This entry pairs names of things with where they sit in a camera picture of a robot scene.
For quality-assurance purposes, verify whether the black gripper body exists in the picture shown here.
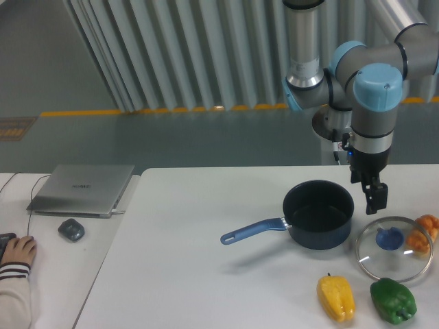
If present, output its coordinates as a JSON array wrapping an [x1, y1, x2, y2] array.
[[347, 147, 391, 184]]

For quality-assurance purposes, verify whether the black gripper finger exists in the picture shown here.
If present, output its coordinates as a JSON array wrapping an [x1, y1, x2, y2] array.
[[372, 183, 388, 210], [361, 182, 375, 215]]

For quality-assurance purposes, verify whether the dark blue saucepan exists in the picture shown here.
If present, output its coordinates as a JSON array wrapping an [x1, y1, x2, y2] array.
[[220, 180, 354, 250]]

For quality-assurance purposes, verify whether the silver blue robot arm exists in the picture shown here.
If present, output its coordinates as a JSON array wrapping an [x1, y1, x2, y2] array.
[[283, 1, 438, 214]]

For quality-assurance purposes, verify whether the white striped sleeve forearm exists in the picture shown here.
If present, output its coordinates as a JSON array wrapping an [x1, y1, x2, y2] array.
[[1, 263, 32, 328]]

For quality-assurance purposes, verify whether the person's hand on mouse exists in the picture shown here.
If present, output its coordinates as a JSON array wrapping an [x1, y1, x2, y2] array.
[[1, 236, 37, 267]]

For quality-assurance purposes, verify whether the glass pot lid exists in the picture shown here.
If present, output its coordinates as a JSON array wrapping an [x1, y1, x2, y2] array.
[[355, 216, 434, 283]]

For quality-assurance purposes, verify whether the orange bell pepper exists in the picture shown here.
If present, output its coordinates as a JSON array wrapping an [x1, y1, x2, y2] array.
[[405, 215, 438, 256]]

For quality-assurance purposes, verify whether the yellow bell pepper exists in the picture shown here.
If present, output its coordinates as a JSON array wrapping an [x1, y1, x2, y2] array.
[[316, 273, 355, 323]]

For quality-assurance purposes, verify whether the green bell pepper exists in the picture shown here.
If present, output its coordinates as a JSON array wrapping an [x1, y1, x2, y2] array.
[[370, 278, 417, 325]]

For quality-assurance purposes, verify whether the white folding screen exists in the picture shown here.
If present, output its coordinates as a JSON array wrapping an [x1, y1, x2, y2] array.
[[62, 0, 439, 112]]

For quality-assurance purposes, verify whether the white laptop plug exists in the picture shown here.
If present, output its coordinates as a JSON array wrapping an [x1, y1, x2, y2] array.
[[112, 209, 126, 215]]

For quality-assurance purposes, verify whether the silver laptop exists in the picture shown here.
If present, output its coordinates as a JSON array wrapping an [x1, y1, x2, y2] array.
[[27, 164, 134, 218]]

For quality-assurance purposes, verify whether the dark grey earbuds case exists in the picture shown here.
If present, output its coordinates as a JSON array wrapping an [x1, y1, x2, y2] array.
[[58, 218, 85, 243]]

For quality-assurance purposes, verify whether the black keyboard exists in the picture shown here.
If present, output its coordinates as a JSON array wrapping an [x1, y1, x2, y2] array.
[[0, 233, 16, 260]]

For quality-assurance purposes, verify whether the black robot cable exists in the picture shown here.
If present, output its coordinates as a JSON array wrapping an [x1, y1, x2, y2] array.
[[330, 128, 343, 166]]

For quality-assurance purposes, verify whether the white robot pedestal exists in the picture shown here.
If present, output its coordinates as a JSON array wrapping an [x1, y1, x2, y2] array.
[[312, 105, 351, 165]]

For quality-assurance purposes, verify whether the black thin cable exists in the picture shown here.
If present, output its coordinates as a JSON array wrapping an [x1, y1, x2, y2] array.
[[0, 171, 52, 238]]

